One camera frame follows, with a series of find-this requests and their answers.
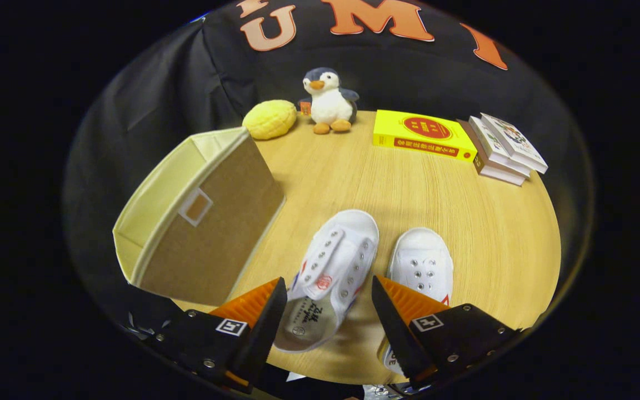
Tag yellow book with red circle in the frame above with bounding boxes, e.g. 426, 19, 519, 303
373, 109, 478, 163

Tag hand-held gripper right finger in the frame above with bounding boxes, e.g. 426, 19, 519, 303
371, 276, 519, 389

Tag white canvas shoe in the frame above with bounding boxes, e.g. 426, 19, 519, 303
377, 227, 455, 376
274, 209, 380, 353

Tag beige fabric storage box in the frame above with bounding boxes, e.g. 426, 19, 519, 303
112, 127, 286, 307

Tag brown cover book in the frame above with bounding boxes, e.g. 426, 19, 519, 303
456, 119, 526, 187

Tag yellow bread plush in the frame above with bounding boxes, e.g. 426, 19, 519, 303
242, 99, 298, 141

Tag white book with colourful cover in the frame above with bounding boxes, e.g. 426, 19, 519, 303
480, 113, 549, 174

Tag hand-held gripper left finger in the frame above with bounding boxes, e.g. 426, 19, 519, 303
153, 277, 288, 394

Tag grey white penguin plush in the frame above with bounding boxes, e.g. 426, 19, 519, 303
298, 67, 360, 136

